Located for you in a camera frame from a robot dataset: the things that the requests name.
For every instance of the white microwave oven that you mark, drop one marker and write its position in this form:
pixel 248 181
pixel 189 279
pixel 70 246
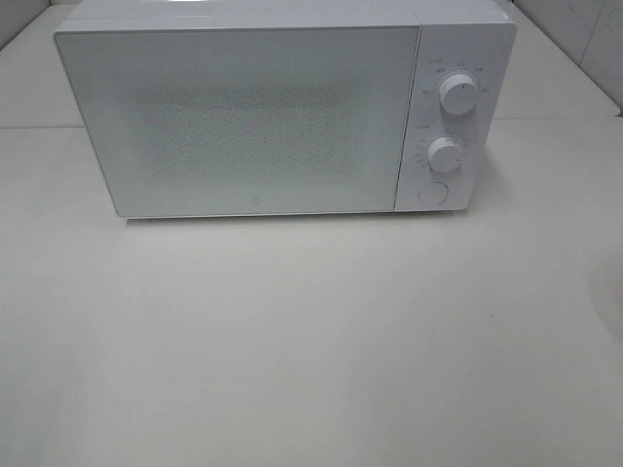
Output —
pixel 471 36

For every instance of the white upper power knob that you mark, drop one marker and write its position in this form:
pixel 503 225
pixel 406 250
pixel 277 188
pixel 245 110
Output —
pixel 458 93

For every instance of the round door release button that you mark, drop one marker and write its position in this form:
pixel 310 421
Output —
pixel 433 195

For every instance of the white lower timer knob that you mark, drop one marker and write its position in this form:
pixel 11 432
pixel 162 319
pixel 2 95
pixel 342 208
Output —
pixel 444 155

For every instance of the white microwave door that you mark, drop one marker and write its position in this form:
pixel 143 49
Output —
pixel 199 123

